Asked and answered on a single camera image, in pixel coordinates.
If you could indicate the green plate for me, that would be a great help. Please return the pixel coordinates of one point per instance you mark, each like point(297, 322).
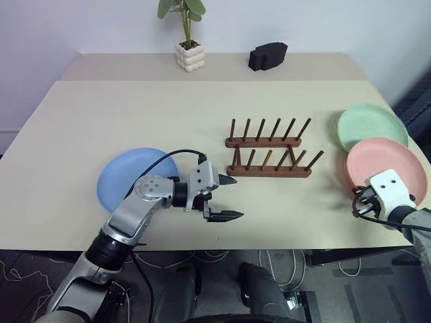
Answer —
point(367, 124)

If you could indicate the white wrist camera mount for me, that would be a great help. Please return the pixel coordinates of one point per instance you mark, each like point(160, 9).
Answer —
point(202, 175)
point(390, 191)

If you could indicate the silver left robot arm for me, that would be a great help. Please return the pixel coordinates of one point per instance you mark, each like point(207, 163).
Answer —
point(123, 215)

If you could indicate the pink plate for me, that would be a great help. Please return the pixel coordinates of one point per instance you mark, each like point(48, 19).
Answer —
point(384, 158)

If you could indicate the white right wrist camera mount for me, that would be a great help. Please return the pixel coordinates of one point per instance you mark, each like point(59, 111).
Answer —
point(390, 191)

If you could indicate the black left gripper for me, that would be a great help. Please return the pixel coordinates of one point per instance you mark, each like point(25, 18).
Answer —
point(205, 198)

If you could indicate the white bubble plant pot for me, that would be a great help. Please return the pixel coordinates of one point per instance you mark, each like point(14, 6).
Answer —
point(190, 59)

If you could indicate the blue plate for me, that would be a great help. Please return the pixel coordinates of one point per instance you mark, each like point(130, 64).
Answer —
point(124, 175)

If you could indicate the green leafy plant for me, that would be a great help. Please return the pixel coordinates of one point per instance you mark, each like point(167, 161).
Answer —
point(187, 10)

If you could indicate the dark rounded robot leg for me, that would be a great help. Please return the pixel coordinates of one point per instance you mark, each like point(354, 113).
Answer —
point(262, 289)
point(178, 292)

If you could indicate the wooden dish rack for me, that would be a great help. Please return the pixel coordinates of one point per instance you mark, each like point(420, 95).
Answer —
point(269, 171)

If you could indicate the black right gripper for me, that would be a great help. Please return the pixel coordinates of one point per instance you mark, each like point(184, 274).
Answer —
point(368, 205)

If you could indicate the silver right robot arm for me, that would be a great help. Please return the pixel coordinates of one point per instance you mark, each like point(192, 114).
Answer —
point(421, 228)

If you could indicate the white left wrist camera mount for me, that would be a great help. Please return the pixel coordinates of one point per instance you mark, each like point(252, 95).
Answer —
point(202, 175)

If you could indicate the black foam block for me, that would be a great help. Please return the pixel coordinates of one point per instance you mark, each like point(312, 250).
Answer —
point(266, 57)

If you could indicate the dark office chair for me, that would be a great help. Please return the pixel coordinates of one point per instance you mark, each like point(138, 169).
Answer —
point(417, 101)

